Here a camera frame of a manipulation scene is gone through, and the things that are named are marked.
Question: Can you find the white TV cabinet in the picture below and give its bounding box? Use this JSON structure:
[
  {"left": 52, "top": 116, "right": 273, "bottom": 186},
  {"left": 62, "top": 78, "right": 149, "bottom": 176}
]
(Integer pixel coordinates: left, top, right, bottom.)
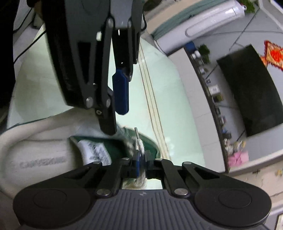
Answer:
[{"left": 169, "top": 48, "right": 228, "bottom": 173}]

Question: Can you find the red Chinese knot decoration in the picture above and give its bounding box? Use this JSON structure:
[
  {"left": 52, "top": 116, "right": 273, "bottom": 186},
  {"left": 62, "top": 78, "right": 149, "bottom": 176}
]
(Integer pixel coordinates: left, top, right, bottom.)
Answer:
[{"left": 260, "top": 40, "right": 283, "bottom": 71}]

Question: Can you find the potted plant in white pot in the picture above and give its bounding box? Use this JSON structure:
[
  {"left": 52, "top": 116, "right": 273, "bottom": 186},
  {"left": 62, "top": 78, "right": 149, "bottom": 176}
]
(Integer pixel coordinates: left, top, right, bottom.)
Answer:
[{"left": 192, "top": 44, "right": 210, "bottom": 64}]

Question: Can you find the black wall television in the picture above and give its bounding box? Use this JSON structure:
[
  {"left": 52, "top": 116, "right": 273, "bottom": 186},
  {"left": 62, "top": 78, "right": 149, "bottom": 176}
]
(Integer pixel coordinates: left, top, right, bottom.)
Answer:
[{"left": 217, "top": 45, "right": 282, "bottom": 137}]

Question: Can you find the white shoelace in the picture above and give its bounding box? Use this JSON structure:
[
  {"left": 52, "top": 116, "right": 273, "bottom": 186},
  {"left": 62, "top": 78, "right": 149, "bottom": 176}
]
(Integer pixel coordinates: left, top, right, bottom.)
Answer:
[{"left": 127, "top": 127, "right": 146, "bottom": 189}]

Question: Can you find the white standing air conditioner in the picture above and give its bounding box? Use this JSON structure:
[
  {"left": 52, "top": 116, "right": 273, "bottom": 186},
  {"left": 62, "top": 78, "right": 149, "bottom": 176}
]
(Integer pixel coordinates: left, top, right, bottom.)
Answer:
[{"left": 154, "top": 1, "right": 247, "bottom": 55}]

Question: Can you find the green canvas sneaker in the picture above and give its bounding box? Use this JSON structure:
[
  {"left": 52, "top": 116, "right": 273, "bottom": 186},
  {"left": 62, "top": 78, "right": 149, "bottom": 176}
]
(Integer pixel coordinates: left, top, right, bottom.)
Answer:
[{"left": 1, "top": 109, "right": 160, "bottom": 198}]

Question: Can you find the small green plant black pot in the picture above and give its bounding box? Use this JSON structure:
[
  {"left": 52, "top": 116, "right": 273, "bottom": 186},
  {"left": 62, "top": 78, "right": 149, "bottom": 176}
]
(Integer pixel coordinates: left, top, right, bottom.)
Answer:
[{"left": 212, "top": 93, "right": 224, "bottom": 103}]

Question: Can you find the white framed photo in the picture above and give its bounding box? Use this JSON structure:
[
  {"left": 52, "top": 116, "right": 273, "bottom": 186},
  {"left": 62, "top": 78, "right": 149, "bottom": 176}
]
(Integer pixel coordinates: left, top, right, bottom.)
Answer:
[{"left": 208, "top": 85, "right": 220, "bottom": 96}]

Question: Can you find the teal curtain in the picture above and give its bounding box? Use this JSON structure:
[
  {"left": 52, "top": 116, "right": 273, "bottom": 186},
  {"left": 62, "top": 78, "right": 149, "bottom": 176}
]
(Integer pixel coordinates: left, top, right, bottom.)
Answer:
[{"left": 147, "top": 1, "right": 224, "bottom": 40}]

